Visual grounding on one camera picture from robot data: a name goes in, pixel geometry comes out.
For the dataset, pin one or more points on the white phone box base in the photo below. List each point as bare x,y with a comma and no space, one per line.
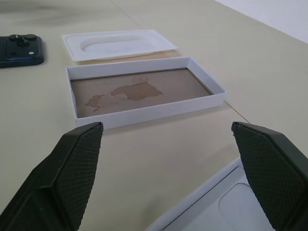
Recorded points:
120,91

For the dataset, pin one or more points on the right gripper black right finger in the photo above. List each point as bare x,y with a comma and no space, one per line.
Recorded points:
272,173

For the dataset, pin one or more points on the dark blue smartphone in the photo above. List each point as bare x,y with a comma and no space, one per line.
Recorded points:
21,55

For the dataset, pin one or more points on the white molded tray insert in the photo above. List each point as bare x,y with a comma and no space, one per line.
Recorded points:
120,48

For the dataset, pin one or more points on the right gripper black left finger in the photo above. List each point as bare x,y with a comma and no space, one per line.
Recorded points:
60,180

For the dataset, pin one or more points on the phone box lid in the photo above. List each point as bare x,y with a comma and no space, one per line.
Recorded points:
204,211

